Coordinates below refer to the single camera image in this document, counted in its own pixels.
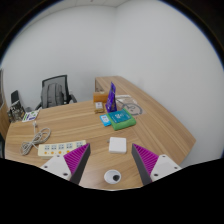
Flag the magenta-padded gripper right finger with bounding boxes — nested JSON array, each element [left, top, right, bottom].
[[131, 143, 183, 186]]

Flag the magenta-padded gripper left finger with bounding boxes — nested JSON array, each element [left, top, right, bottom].
[[39, 142, 92, 185]]

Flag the white charger block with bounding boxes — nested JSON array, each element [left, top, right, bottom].
[[107, 136, 128, 155]]

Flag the cream power strip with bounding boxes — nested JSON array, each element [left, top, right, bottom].
[[37, 139, 87, 158]]

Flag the green folded cloth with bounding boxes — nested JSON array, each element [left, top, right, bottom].
[[107, 108, 137, 131]]

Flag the small blue box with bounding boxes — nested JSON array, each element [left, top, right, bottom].
[[99, 114, 113, 128]]

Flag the clear plastic bag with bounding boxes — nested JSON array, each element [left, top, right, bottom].
[[115, 94, 147, 117]]

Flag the small tan labelled packet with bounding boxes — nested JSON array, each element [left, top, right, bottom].
[[94, 101, 106, 114]]

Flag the white green leaflet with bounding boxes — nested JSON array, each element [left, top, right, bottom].
[[21, 110, 40, 123]]

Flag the grey backpack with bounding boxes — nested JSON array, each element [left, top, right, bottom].
[[40, 82, 65, 108]]

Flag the brown cardboard box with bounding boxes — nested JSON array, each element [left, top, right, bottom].
[[92, 91, 110, 104]]

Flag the purple standing pouch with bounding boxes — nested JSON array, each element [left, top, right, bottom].
[[105, 81, 118, 113]]

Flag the black mesh office chair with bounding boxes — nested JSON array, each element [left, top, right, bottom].
[[34, 74, 78, 110]]

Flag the wooden shelf cabinet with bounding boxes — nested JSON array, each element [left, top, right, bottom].
[[0, 68, 11, 139]]

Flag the white coiled cable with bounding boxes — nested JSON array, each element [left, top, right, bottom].
[[20, 120, 52, 156]]

